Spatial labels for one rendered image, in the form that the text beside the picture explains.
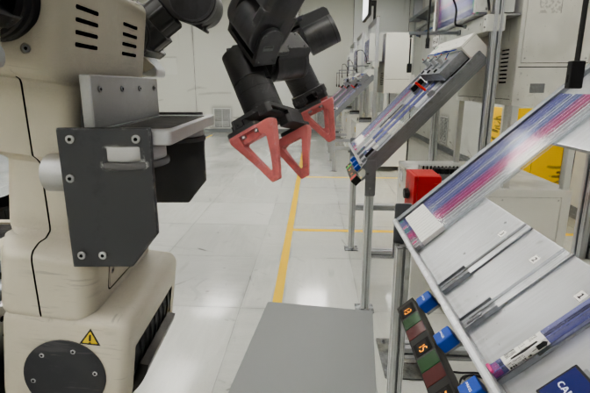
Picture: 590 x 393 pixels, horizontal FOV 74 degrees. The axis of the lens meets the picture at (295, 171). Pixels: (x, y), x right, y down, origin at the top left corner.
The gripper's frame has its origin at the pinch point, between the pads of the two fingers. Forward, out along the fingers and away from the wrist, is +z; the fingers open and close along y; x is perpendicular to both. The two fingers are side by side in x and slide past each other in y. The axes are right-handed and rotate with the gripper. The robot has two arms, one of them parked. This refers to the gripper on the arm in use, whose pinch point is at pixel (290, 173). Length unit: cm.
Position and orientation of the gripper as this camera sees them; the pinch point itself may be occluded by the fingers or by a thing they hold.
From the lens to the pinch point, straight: 55.6
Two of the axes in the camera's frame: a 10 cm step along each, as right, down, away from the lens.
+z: 3.8, 9.1, -1.4
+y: 4.1, -0.3, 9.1
